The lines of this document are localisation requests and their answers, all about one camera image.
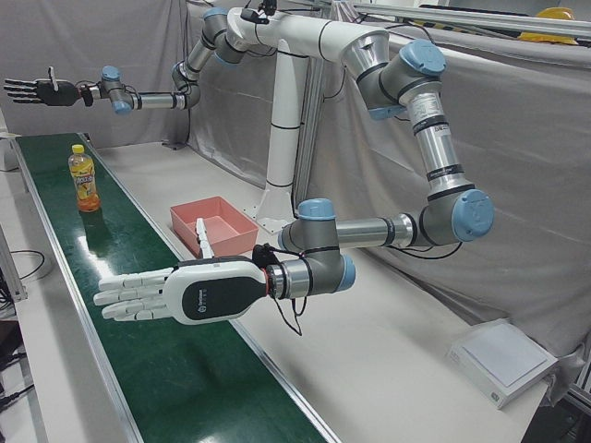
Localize white flat box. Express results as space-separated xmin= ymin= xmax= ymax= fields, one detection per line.
xmin=444 ymin=320 xmax=559 ymax=411

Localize grey cloth curtain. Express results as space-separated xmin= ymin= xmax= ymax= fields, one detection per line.
xmin=0 ymin=0 xmax=591 ymax=370

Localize pink plastic basket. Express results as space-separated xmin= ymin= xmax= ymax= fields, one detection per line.
xmin=169 ymin=196 xmax=259 ymax=259

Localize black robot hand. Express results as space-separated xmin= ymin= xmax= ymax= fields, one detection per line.
xmin=3 ymin=66 xmax=87 ymax=108

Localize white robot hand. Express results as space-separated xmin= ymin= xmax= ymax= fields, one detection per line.
xmin=93 ymin=217 xmax=270 ymax=327

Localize aluminium support column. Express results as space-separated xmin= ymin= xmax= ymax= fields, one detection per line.
xmin=293 ymin=54 xmax=327 ymax=218

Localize orange juice bottle yellow cap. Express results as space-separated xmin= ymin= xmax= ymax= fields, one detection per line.
xmin=67 ymin=143 xmax=102 ymax=213

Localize white conveyor end box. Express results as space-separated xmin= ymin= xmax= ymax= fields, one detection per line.
xmin=0 ymin=131 xmax=20 ymax=172

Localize aluminium overhead beam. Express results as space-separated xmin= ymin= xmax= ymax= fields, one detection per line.
xmin=332 ymin=0 xmax=591 ymax=39

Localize green conveyor belt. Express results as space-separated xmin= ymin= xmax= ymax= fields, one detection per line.
xmin=13 ymin=132 xmax=320 ymax=443
xmin=11 ymin=131 xmax=343 ymax=443

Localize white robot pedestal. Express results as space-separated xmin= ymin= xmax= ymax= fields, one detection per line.
xmin=225 ymin=6 xmax=389 ymax=234

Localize black head camera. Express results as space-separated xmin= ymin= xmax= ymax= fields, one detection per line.
xmin=239 ymin=0 xmax=278 ymax=25

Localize aluminium table frame corner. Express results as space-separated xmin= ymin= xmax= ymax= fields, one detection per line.
xmin=565 ymin=359 xmax=591 ymax=443

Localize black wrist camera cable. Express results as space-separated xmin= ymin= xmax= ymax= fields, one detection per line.
xmin=271 ymin=247 xmax=309 ymax=337

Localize yellow hard hat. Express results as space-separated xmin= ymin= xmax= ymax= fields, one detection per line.
xmin=535 ymin=6 xmax=577 ymax=22
xmin=516 ymin=30 xmax=579 ymax=46

